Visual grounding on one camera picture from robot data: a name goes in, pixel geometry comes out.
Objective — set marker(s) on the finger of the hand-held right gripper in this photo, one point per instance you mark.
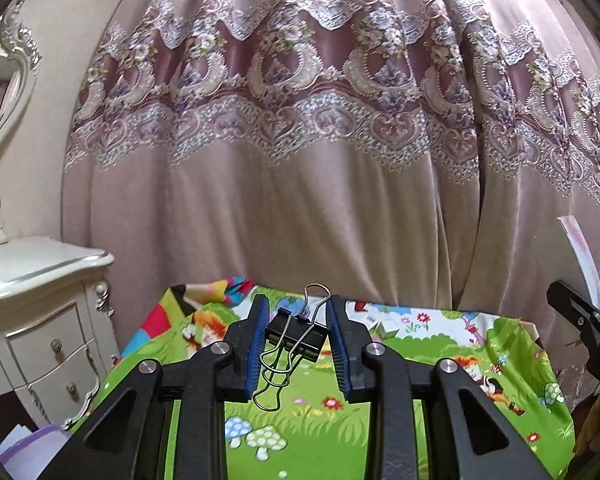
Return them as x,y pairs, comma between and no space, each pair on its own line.
572,305

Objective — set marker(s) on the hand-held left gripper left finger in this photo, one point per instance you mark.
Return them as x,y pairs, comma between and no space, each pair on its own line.
258,350

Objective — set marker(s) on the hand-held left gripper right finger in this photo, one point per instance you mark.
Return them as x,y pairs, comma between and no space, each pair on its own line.
341,352

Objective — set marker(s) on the black binder clip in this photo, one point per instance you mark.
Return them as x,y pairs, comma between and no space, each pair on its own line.
292,337

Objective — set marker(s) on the white card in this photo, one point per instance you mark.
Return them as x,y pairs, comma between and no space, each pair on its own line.
578,252

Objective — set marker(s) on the yellow-brown cloth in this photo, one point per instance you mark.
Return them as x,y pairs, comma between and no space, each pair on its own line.
591,425

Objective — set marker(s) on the green printed play mat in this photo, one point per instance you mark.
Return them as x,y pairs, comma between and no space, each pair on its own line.
305,427

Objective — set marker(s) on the pink lace curtain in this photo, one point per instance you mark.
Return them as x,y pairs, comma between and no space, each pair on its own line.
280,200

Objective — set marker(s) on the white ornate nightstand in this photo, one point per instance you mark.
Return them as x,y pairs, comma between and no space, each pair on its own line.
30,272

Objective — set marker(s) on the white box with purple rim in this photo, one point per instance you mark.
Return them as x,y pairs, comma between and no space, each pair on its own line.
32,455

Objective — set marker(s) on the white ornate mirror frame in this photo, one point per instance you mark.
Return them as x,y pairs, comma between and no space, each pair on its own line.
16,85

